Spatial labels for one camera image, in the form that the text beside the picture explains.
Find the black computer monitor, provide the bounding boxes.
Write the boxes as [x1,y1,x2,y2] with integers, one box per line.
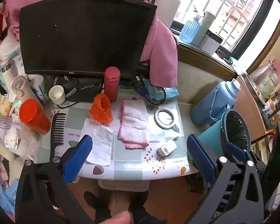
[19,0,158,81]

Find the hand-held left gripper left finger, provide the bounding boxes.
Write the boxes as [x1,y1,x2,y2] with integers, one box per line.
[15,134,96,224]

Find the white paper cup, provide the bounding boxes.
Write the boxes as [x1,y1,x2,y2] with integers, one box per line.
[49,85,66,105]

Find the person's left hand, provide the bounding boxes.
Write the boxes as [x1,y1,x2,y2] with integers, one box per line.
[93,211,131,224]

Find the red thermos bottle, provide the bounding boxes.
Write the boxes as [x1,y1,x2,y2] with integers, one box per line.
[104,66,121,103]

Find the white flask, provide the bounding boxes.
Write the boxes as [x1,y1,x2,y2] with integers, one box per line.
[11,75,41,103]

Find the white green can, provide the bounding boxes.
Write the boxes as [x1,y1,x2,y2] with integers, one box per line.
[29,75,46,103]

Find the wooden window sill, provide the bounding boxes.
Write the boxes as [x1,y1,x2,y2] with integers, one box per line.
[177,43,238,81]

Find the blue trash bin black liner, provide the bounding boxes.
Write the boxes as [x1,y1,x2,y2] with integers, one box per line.
[188,109,251,168]

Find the eyeglasses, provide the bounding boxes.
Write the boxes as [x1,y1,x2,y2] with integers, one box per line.
[216,49,235,65]

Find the orange fruit net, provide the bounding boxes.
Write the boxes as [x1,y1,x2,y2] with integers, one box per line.
[90,93,113,125]

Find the small white box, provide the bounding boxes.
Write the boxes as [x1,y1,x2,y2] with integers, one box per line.
[156,140,178,156]

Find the clear plastic bag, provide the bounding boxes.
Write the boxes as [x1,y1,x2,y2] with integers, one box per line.
[3,121,41,161]

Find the white cloth pink edge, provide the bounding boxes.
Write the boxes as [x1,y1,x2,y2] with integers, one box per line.
[118,99,150,149]

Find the black cable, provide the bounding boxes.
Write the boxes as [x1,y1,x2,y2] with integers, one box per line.
[131,84,167,105]

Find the round mirror grey rim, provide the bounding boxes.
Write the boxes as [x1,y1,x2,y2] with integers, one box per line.
[154,107,177,129]

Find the blue ribbed bottle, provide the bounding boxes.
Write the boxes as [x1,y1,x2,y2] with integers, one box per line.
[179,16,202,43]

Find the large blue thermos jug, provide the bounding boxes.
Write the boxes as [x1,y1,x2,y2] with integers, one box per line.
[190,79,241,125]

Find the metal tray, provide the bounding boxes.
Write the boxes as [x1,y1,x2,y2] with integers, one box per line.
[245,75,266,103]

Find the blue wet wipes pack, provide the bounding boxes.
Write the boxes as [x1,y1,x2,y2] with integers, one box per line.
[142,78,180,99]

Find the red plastic cup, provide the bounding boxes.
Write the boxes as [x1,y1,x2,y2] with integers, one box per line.
[19,99,51,134]

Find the pale green appliance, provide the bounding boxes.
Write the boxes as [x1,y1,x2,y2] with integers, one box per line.
[259,75,280,96]

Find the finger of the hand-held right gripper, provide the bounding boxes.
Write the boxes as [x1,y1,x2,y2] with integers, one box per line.
[225,142,267,171]

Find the white tin box dark lid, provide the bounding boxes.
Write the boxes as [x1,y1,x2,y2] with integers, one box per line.
[199,30,223,55]

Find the white tissue pack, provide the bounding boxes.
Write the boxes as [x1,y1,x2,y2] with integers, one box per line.
[0,35,21,61]

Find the blue printed blanket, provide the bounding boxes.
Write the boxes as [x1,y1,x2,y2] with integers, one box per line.
[0,145,19,215]

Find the black comb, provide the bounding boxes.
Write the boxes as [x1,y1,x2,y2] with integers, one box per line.
[50,113,67,161]

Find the wooden cabinet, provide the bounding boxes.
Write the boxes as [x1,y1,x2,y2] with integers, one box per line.
[233,75,278,145]

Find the white thermos grey lid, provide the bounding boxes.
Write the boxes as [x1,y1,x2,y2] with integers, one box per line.
[153,0,187,29]

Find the white tissue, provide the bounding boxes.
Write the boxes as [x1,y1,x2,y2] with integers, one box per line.
[78,119,114,167]

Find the pale tumbler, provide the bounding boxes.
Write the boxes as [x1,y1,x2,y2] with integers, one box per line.
[192,10,216,47]

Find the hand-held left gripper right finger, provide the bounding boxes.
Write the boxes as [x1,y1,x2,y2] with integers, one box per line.
[184,134,266,224]

